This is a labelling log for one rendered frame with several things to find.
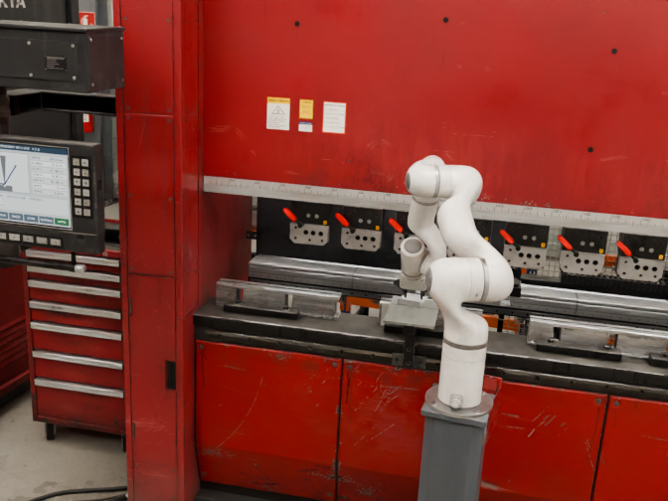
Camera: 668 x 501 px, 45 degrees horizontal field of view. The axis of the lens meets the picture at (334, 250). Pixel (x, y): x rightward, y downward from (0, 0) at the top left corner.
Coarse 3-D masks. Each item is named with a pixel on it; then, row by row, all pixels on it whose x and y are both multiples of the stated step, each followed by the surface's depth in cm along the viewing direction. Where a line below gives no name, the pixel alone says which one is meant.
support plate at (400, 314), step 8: (400, 296) 305; (392, 304) 297; (400, 304) 297; (424, 304) 298; (432, 304) 299; (392, 312) 289; (400, 312) 289; (408, 312) 290; (416, 312) 290; (424, 312) 290; (432, 312) 291; (384, 320) 281; (392, 320) 282; (400, 320) 282; (408, 320) 282; (416, 320) 283; (424, 320) 283; (432, 320) 283; (432, 328) 278
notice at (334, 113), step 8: (328, 104) 288; (336, 104) 288; (344, 104) 287; (328, 112) 289; (336, 112) 289; (344, 112) 288; (328, 120) 290; (336, 120) 290; (344, 120) 289; (328, 128) 291; (336, 128) 290; (344, 128) 290
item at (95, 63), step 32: (0, 32) 248; (32, 32) 245; (64, 32) 243; (96, 32) 247; (0, 64) 250; (32, 64) 248; (64, 64) 245; (96, 64) 248; (0, 96) 267; (0, 128) 268
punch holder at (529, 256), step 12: (516, 228) 287; (528, 228) 286; (540, 228) 285; (516, 240) 288; (528, 240) 287; (540, 240) 286; (504, 252) 290; (516, 252) 289; (528, 252) 288; (540, 252) 287; (516, 264) 290; (528, 264) 289; (540, 264) 288
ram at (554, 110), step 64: (256, 0) 283; (320, 0) 279; (384, 0) 274; (448, 0) 270; (512, 0) 266; (576, 0) 262; (640, 0) 258; (256, 64) 290; (320, 64) 285; (384, 64) 280; (448, 64) 276; (512, 64) 272; (576, 64) 267; (640, 64) 263; (256, 128) 297; (320, 128) 292; (384, 128) 287; (448, 128) 282; (512, 128) 277; (576, 128) 273; (640, 128) 269; (256, 192) 304; (384, 192) 293; (512, 192) 284; (576, 192) 279; (640, 192) 274
